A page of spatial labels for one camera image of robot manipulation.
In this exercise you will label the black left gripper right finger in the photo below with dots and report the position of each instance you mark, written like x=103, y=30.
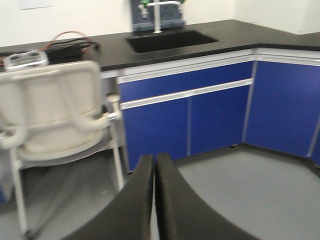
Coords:
x=182, y=214

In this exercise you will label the cream plastic chair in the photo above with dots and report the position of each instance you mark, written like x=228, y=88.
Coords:
x=53, y=115

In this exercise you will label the blue lab cabinet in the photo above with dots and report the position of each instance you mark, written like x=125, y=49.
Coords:
x=268, y=98

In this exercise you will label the white lab faucet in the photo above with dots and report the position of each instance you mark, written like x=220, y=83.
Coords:
x=144, y=4

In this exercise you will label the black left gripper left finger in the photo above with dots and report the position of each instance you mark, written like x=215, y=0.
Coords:
x=128, y=215

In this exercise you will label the grey drying pegboard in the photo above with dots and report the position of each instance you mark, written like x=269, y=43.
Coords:
x=170, y=17

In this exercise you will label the black lab sink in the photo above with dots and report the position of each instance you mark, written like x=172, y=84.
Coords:
x=166, y=41

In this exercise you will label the white electronic device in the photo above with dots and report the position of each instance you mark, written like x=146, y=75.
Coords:
x=25, y=60

